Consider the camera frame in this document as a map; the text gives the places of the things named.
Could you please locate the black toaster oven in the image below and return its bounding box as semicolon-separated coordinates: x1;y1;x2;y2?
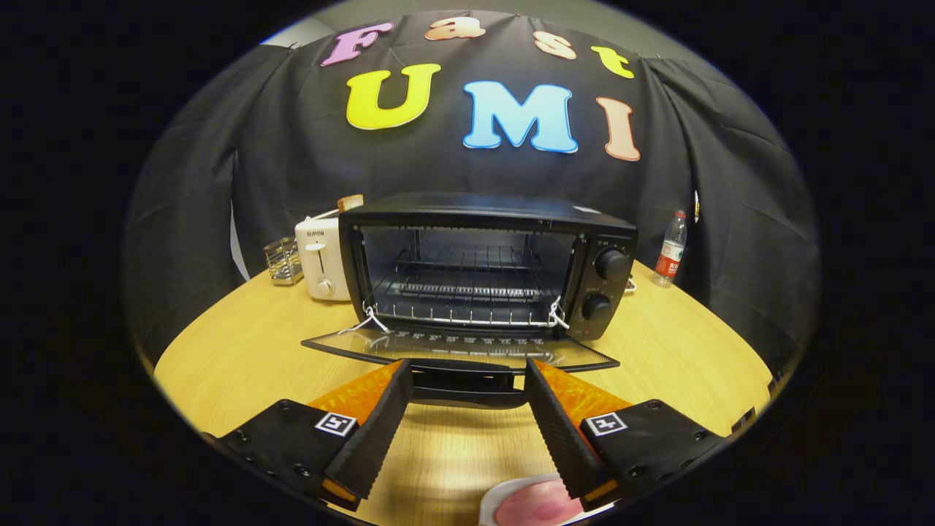
301;191;638;410

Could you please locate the white pop-up toaster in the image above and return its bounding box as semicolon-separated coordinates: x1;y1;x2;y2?
294;216;353;302

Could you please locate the pink ham slice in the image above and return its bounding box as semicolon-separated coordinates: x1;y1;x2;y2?
495;481;585;526

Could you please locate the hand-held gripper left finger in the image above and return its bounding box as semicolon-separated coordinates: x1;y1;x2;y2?
201;358;415;512

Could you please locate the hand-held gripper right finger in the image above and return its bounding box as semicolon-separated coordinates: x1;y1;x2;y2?
524;358;728;512

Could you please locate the wire mesh holder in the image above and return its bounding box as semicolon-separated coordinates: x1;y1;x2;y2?
263;237;304;286

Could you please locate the white rectangular food tray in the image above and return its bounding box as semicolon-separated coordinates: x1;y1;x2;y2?
478;473;618;526

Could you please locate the clear plastic water bottle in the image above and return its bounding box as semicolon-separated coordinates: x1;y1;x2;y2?
652;210;688;289

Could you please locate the wire oven rack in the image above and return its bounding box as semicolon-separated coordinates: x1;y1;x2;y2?
373;245;567;327

